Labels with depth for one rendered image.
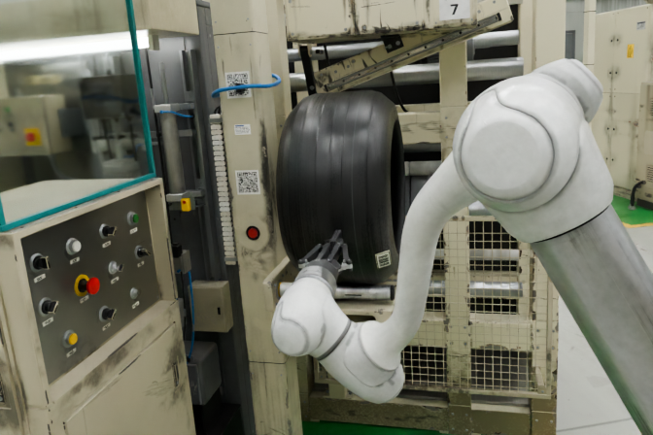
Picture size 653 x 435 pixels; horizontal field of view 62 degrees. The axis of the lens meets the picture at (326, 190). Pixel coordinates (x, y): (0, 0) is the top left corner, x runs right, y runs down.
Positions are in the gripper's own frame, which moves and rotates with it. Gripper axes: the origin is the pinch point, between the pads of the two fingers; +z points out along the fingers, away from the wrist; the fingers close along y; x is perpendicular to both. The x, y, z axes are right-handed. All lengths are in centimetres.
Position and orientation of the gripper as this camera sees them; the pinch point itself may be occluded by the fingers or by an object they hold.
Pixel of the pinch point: (336, 241)
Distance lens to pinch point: 135.6
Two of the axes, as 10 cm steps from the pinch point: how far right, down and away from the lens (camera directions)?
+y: -9.7, 0.2, 2.4
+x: 1.1, 9.4, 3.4
